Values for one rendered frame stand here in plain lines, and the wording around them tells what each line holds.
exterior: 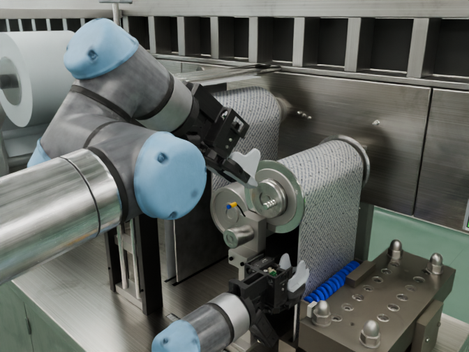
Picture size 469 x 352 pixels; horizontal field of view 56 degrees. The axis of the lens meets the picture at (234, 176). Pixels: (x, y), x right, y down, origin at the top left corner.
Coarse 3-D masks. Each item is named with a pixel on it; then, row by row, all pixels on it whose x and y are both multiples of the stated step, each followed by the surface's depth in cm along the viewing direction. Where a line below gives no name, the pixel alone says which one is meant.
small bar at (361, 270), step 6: (366, 264) 100; (372, 264) 100; (354, 270) 98; (360, 270) 98; (366, 270) 98; (372, 270) 100; (348, 276) 96; (354, 276) 96; (360, 276) 96; (366, 276) 98; (348, 282) 96; (354, 282) 95; (360, 282) 97
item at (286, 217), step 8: (256, 176) 87; (264, 176) 85; (272, 176) 84; (280, 176) 82; (288, 184) 82; (288, 192) 82; (288, 200) 83; (296, 200) 82; (288, 208) 83; (296, 208) 82; (280, 216) 85; (288, 216) 84; (272, 224) 87; (280, 224) 86
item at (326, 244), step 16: (336, 208) 93; (352, 208) 99; (320, 224) 90; (336, 224) 95; (352, 224) 101; (304, 240) 86; (320, 240) 91; (336, 240) 97; (352, 240) 103; (304, 256) 88; (320, 256) 93; (336, 256) 99; (352, 256) 106; (320, 272) 95
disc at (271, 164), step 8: (264, 160) 85; (272, 160) 84; (264, 168) 85; (272, 168) 84; (280, 168) 82; (288, 168) 81; (288, 176) 81; (296, 184) 81; (248, 192) 90; (296, 192) 81; (248, 200) 90; (304, 200) 81; (304, 208) 81; (296, 216) 83; (288, 224) 84; (296, 224) 83; (280, 232) 86
